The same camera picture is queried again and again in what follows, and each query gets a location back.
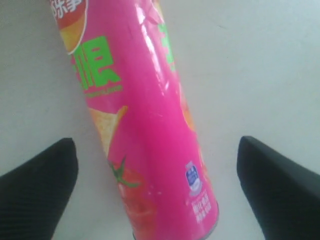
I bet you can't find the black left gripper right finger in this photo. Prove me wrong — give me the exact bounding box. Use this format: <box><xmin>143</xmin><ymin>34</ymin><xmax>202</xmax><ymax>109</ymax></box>
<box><xmin>236</xmin><ymin>136</ymin><xmax>320</xmax><ymax>240</ymax></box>

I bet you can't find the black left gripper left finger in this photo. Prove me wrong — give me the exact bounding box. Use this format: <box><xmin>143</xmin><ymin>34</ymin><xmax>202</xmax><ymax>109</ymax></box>
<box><xmin>0</xmin><ymin>138</ymin><xmax>79</xmax><ymax>240</ymax></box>

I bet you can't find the pink chips can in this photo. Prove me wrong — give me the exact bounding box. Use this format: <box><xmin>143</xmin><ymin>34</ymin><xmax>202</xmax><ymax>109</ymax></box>
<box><xmin>49</xmin><ymin>0</ymin><xmax>219</xmax><ymax>240</ymax></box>

